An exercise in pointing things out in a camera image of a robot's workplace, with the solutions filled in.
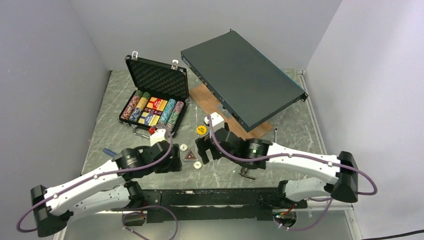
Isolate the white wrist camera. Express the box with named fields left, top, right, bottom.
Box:
left=149, top=127, right=168, bottom=147
left=204, top=112, right=225, bottom=132

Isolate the dark rack server unit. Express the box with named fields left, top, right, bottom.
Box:
left=180, top=29, right=309, bottom=132

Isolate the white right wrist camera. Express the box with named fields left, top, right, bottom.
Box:
left=204, top=112, right=225, bottom=132

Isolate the yellow round button chip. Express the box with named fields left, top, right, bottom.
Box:
left=196, top=125, right=209, bottom=135

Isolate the yellow blue chip row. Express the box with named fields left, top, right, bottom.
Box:
left=129, top=92, right=151, bottom=122

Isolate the black poker chip case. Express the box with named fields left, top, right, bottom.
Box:
left=124, top=51, right=189, bottom=135

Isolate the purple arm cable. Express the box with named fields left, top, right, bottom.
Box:
left=16, top=127, right=174, bottom=233
left=204, top=115, right=379, bottom=196

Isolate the playing card deck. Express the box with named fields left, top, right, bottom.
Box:
left=146, top=97, right=168, bottom=112
left=138, top=111, right=161, bottom=127

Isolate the upper playing card deck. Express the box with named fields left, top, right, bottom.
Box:
left=146, top=97, right=168, bottom=112

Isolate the small silver wrench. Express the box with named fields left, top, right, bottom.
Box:
left=273, top=127, right=279, bottom=143

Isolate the white poker chip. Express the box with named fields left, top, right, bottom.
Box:
left=179, top=143, right=189, bottom=152
left=193, top=161, right=203, bottom=170

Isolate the lower playing card deck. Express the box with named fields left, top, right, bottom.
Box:
left=138, top=111, right=161, bottom=127

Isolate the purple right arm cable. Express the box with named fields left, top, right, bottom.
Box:
left=204, top=115, right=379, bottom=196

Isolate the metal clamp tool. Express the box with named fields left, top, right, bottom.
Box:
left=239, top=167, right=256, bottom=180

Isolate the wooden board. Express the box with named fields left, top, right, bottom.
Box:
left=189, top=84, right=274, bottom=139

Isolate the red triangular token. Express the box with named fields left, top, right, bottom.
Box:
left=184, top=149, right=198, bottom=162

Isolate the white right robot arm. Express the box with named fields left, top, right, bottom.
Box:
left=195, top=126, right=359, bottom=208

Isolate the purple green chip row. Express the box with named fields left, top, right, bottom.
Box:
left=166, top=101, right=184, bottom=132

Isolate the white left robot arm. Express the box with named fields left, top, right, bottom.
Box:
left=31, top=140, right=182, bottom=238

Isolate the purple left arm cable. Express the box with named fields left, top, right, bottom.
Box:
left=16, top=127, right=174, bottom=233

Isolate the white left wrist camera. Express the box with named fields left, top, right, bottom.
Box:
left=149, top=127, right=168, bottom=147

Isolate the blue red screwdriver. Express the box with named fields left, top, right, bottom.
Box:
left=102, top=148, right=117, bottom=157

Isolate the teal poker chip row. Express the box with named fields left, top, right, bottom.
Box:
left=157, top=98, right=177, bottom=125

